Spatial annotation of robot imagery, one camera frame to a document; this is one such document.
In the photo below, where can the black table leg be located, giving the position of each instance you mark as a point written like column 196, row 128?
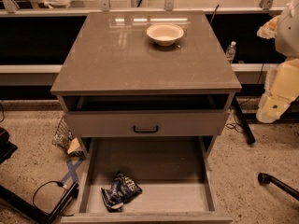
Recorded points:
column 246, row 129

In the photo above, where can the black object far left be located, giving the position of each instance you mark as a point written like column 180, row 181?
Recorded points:
column 6, row 147

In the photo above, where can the closed grey drawer front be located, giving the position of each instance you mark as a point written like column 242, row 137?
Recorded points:
column 120, row 124

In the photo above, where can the white paper bowl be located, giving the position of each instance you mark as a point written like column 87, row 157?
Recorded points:
column 165, row 34

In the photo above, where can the grey drawer cabinet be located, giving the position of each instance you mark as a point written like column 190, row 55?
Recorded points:
column 114, row 66

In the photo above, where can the clear water bottle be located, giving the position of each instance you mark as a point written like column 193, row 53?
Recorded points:
column 231, row 51

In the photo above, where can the black chair leg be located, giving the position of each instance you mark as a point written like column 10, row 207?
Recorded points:
column 265, row 179

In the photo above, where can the blue chip bag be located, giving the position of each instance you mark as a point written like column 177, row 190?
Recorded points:
column 123, row 189

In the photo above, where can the wire mesh basket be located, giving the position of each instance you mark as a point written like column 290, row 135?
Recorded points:
column 62, row 137

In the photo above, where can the black drawer handle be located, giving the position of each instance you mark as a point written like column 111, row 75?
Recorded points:
column 146, row 130

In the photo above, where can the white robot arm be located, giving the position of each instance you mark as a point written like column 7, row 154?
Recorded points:
column 281, row 85

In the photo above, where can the open grey lower drawer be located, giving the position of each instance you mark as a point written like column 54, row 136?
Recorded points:
column 172, row 172

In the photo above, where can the black floor stand left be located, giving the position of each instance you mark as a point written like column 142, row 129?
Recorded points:
column 13, row 201

